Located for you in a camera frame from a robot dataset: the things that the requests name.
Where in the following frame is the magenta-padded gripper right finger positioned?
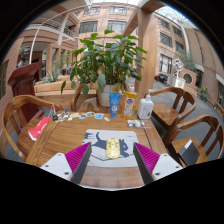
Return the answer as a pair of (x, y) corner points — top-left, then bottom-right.
(132, 142), (184, 186)

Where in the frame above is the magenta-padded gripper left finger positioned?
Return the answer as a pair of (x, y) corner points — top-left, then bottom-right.
(39, 141), (94, 186)

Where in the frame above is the yellow computer mouse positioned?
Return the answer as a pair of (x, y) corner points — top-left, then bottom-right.
(105, 137), (121, 160)

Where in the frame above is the grey cat print mouse pad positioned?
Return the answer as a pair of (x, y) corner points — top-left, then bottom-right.
(81, 128), (140, 168)

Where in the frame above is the clear plastic packet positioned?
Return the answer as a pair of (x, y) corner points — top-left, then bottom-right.
(127, 119), (147, 129)

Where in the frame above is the wooden armchair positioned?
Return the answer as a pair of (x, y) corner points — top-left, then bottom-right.
(166, 114), (224, 168)
(146, 86), (198, 141)
(70, 83), (101, 113)
(0, 94), (64, 163)

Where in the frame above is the black flat box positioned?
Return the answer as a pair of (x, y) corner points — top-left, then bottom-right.
(178, 139), (201, 167)

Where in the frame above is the red paper shopping bag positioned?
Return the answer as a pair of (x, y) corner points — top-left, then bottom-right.
(27, 104), (57, 142)

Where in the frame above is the white pump bottle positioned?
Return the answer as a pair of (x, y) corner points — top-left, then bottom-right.
(137, 89), (155, 120)

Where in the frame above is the orange dish soap bottle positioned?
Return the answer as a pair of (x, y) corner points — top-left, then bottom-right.
(121, 83), (139, 120)

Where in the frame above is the blue squeeze tube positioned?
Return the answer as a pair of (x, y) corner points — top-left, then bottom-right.
(108, 92), (122, 120)

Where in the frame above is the long wooden planter box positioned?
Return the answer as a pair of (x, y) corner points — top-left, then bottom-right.
(33, 74), (84, 111)

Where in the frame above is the dark red wooden lectern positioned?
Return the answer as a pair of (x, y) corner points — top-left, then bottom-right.
(7, 62), (46, 128)

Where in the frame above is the leafy plant in white pot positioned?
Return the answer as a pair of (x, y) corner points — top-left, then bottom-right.
(60, 29), (148, 108)

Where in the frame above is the dark bust statue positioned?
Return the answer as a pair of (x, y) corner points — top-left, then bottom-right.
(17, 46), (31, 69)

